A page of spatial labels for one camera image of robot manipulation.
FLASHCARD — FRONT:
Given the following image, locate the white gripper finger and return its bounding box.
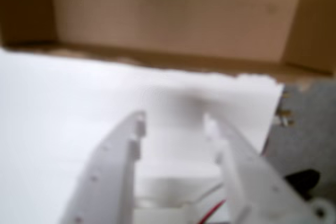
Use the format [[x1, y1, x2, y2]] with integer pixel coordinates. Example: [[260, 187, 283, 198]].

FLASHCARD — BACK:
[[203, 113, 316, 224], [59, 110, 146, 224]]

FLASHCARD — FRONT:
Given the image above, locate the brown cardboard box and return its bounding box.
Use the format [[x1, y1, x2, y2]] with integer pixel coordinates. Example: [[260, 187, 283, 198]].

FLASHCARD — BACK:
[[0, 0, 336, 93]]

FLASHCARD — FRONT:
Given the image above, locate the black rounded object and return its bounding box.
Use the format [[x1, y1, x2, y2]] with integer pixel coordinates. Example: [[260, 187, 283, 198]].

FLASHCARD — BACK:
[[285, 168, 321, 203]]

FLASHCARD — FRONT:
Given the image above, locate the red black white servo cable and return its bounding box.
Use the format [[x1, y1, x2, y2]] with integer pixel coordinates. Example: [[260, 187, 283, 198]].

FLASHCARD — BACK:
[[193, 199, 227, 224]]

